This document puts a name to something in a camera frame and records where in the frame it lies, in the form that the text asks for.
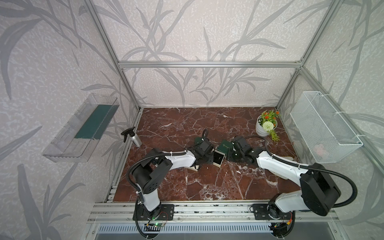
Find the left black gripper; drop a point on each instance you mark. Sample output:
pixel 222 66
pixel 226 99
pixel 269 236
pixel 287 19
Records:
pixel 210 156

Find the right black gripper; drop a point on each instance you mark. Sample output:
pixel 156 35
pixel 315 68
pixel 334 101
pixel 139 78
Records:
pixel 230 151

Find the cream box base black insert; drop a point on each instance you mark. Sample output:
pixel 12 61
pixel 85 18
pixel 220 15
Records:
pixel 218 158

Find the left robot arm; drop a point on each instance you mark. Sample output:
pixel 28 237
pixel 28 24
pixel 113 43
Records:
pixel 147 174

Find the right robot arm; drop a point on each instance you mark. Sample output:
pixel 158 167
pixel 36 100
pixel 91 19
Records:
pixel 318 191

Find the green jewelry box left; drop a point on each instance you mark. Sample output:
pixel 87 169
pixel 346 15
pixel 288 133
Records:
pixel 199 140

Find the green jewelry box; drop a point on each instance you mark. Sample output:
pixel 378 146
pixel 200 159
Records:
pixel 224 147
pixel 199 140

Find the green jewelry box right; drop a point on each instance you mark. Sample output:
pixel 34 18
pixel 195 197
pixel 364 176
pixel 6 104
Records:
pixel 224 147

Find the potted flower plant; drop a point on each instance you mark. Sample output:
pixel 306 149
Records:
pixel 267 123

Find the white work glove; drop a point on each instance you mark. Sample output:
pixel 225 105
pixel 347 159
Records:
pixel 288 158

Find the black trigger spray bottle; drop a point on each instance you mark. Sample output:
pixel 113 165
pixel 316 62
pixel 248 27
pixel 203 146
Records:
pixel 130 133

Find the green pad in shelf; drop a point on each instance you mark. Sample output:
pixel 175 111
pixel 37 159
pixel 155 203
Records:
pixel 97 122

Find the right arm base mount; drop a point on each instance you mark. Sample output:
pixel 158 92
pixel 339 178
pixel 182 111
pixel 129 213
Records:
pixel 269 211

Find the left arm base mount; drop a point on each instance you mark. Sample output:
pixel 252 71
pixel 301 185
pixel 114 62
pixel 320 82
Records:
pixel 154 211

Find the white wire mesh basket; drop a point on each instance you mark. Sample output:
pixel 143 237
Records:
pixel 324 130

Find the aluminium frame rail front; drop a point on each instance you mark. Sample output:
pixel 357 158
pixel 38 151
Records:
pixel 187 212

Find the clear acrylic wall shelf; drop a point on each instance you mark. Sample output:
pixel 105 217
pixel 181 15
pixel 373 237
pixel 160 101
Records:
pixel 78 139

